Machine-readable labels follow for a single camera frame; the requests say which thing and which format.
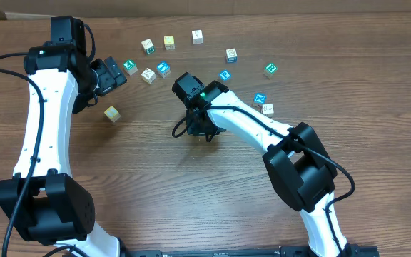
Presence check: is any blue P block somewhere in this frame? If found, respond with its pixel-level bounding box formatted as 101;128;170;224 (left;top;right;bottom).
219;70;232;82

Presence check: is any blue sided block picture top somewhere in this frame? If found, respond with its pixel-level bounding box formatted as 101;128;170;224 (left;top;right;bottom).
225;48;238;63

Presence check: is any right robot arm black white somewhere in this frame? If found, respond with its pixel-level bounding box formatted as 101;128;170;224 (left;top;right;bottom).
172;73;349;256

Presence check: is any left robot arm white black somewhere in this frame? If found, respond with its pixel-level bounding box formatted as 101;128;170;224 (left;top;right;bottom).
0;16;128;256

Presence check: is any green letter block left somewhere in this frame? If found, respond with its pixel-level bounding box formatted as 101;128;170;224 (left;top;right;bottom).
123;59;138;76

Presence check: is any plain picture block left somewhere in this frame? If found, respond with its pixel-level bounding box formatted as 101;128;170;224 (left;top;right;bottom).
141;68;156;84

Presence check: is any yellow block front left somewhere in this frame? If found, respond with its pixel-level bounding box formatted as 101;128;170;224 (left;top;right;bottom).
104;106;121;122

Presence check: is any yellow block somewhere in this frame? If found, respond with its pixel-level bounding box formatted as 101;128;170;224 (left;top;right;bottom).
104;106;121;122
163;35;175;50

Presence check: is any green number block top-left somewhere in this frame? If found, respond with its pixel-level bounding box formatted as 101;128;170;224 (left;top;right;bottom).
141;39;155;55

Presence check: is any blue H block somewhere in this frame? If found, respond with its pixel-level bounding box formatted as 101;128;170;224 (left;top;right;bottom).
156;61;171;78

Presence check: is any yellow top block back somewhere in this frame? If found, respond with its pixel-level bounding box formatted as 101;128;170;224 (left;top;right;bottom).
163;35;175;50

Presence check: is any blue X block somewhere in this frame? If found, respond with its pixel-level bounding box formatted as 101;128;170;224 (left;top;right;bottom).
252;93;267;108

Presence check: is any plain block beside X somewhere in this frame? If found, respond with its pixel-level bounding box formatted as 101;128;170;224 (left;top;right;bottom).
261;104;275;118

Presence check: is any green R block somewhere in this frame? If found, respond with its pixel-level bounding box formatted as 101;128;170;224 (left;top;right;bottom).
263;63;278;79

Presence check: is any plain wooden block back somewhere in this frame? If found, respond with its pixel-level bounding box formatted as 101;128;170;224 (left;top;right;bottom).
192;30;203;44

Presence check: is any cardboard wall panel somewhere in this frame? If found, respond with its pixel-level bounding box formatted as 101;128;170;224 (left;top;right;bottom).
0;0;411;19

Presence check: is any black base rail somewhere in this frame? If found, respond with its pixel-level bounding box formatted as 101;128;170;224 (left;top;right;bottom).
121;243;380;257

